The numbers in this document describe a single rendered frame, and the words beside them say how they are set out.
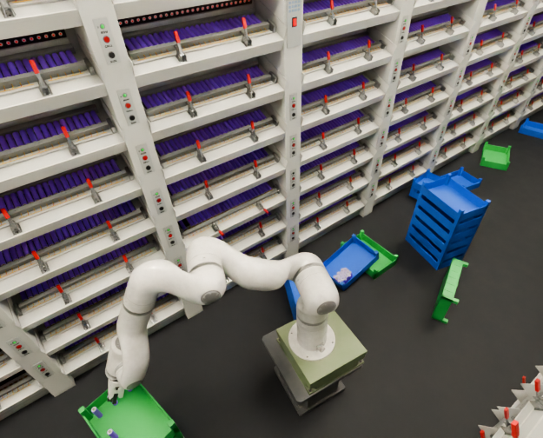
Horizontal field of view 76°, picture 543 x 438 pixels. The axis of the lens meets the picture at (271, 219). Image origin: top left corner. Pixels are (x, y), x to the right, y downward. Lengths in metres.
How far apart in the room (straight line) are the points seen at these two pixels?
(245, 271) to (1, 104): 0.83
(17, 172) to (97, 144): 0.25
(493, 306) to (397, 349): 0.64
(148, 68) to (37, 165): 0.47
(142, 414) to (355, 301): 1.22
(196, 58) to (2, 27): 0.54
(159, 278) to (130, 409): 0.70
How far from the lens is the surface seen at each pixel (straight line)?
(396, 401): 1.88
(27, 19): 1.20
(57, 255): 1.57
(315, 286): 1.13
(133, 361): 1.19
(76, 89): 1.26
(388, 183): 2.72
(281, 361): 1.57
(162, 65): 1.32
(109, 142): 1.34
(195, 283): 0.94
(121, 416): 1.57
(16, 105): 1.25
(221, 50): 1.41
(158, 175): 1.43
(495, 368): 2.12
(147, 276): 1.00
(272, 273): 1.07
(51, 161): 1.33
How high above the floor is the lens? 1.69
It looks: 42 degrees down
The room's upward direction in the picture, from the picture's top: 3 degrees counter-clockwise
